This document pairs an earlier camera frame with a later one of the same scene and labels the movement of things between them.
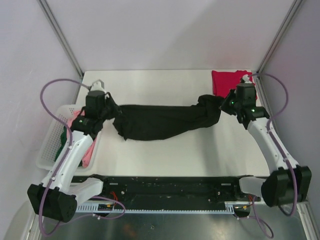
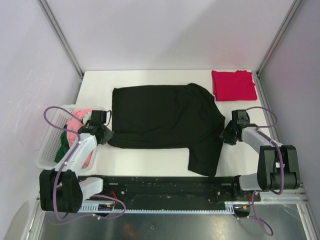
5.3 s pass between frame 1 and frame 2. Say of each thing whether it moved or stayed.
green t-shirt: stayed
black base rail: stayed
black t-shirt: moved
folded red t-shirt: stayed
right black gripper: moved
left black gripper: moved
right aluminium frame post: stayed
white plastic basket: stayed
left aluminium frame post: stayed
